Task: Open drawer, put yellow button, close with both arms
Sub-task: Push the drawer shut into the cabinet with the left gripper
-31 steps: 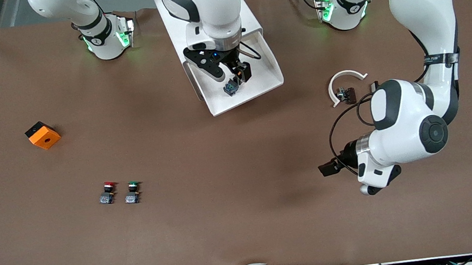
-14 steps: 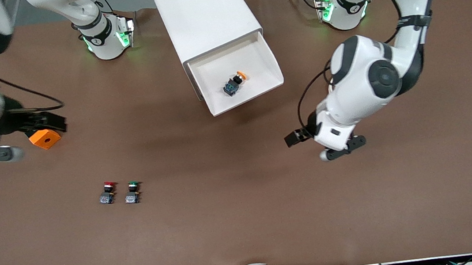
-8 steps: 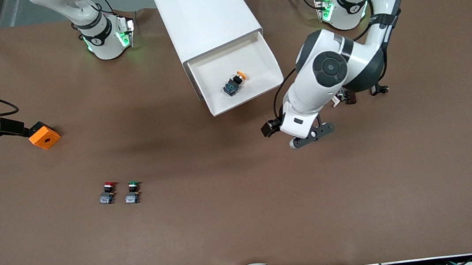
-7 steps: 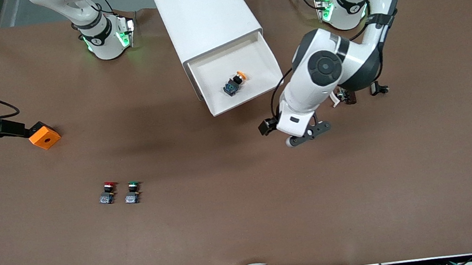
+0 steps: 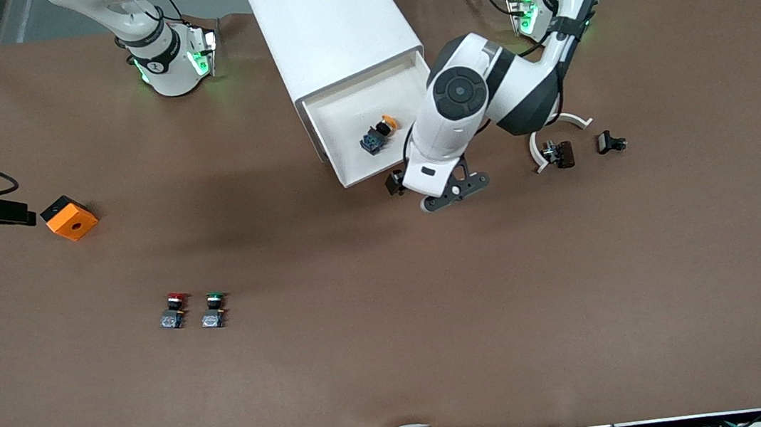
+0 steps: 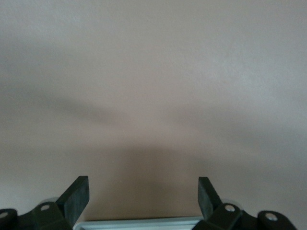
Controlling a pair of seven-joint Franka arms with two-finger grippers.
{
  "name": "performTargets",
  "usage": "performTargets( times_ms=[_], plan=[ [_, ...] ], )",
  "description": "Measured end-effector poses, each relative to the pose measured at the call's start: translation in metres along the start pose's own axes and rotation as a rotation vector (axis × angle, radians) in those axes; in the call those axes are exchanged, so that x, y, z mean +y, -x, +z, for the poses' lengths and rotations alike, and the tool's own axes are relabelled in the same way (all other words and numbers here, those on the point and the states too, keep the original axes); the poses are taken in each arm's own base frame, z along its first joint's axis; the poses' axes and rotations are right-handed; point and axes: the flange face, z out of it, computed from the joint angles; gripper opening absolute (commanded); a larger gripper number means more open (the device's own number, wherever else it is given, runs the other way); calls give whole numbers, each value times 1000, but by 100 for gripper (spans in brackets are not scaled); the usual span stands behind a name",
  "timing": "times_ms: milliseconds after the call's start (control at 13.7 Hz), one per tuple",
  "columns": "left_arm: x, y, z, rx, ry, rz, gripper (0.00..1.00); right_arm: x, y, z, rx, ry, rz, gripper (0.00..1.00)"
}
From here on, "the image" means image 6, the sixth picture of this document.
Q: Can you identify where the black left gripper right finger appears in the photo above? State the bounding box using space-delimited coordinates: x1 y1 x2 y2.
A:
198 177 298 230

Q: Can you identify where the brown table cover sheet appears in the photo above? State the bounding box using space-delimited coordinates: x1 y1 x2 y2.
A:
0 0 307 230

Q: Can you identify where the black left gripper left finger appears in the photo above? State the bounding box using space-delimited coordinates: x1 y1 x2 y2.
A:
0 176 90 230

